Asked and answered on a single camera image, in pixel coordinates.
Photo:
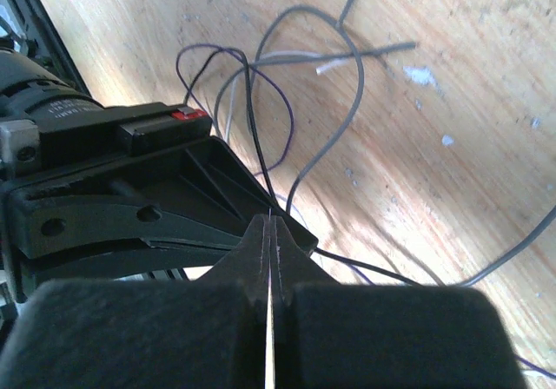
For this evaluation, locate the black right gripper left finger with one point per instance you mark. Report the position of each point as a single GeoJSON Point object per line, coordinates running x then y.
{"type": "Point", "coordinates": [207, 333]}

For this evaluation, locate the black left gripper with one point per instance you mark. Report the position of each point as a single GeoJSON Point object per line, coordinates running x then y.
{"type": "Point", "coordinates": [184, 206]}

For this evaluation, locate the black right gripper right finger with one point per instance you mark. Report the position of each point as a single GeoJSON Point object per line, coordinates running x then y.
{"type": "Point", "coordinates": [330, 335]}

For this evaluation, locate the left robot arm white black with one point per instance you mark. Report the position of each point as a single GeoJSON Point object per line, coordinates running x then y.
{"type": "Point", "coordinates": [26, 86]}

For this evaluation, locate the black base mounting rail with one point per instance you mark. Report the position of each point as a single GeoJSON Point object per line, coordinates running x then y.
{"type": "Point", "coordinates": [27, 28]}

